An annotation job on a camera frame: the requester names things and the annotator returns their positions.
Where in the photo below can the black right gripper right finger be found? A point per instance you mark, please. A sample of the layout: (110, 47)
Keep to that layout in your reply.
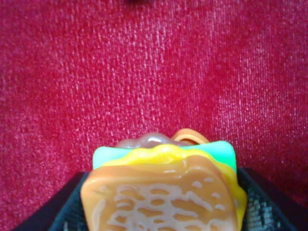
(268, 208)

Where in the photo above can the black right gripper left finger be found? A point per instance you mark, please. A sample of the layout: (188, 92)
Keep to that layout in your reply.
(63, 212)

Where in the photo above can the toy sandwich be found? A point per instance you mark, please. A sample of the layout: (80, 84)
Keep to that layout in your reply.
(160, 183)

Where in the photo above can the red velvet tablecloth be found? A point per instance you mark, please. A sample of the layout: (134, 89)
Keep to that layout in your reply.
(79, 74)

